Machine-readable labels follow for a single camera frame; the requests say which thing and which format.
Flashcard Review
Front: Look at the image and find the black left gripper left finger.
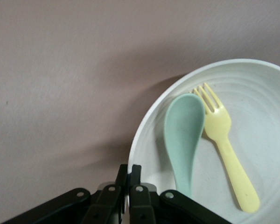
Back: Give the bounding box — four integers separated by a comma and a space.
0, 164, 128, 224

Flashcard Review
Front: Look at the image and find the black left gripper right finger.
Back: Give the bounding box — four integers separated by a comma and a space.
129, 164, 227, 224

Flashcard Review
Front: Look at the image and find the yellow plastic fork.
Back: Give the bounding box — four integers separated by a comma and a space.
192, 82, 261, 214

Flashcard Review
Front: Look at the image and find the round white plate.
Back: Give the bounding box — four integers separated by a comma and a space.
128, 58, 280, 224

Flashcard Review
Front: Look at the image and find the pale green plastic spoon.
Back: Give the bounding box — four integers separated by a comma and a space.
163, 92, 206, 198

